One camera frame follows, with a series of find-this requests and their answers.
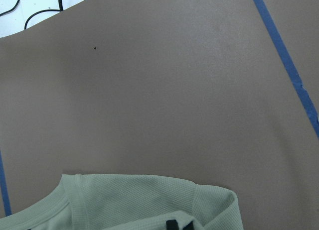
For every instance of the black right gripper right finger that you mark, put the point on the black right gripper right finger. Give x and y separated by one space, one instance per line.
190 226

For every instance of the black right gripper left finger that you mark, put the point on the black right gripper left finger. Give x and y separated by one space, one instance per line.
171 225

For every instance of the olive green long-sleeve shirt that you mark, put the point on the olive green long-sleeve shirt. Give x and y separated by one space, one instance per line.
129 202

